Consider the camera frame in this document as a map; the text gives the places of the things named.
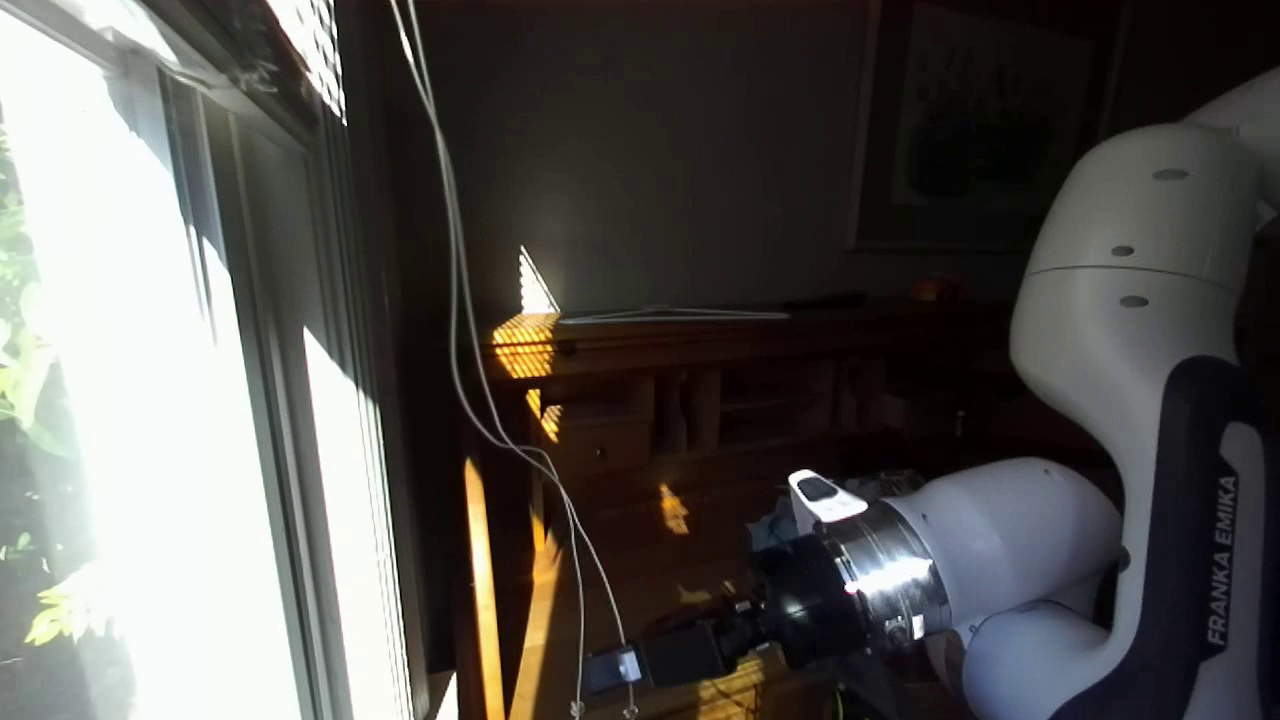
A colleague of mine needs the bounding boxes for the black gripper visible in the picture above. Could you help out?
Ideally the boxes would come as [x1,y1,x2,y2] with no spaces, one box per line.
[585,536,857,696]

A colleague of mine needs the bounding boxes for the white blind pull cord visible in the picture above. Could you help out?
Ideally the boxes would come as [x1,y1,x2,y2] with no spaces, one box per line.
[386,0,642,720]

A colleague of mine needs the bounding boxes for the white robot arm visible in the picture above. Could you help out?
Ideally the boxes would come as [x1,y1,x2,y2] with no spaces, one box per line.
[585,70,1280,720]

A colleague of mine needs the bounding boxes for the white window blinds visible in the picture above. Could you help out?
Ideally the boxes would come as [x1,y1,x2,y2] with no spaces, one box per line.
[265,0,348,125]

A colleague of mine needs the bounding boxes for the wooden roll-top desk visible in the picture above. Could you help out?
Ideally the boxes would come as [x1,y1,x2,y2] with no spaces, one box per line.
[483,306,1033,720]

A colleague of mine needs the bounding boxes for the framed wall picture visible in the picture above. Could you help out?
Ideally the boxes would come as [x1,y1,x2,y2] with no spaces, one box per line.
[851,0,1123,251]

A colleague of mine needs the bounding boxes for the white window frame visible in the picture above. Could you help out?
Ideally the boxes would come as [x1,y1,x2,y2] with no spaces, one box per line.
[0,0,461,720]

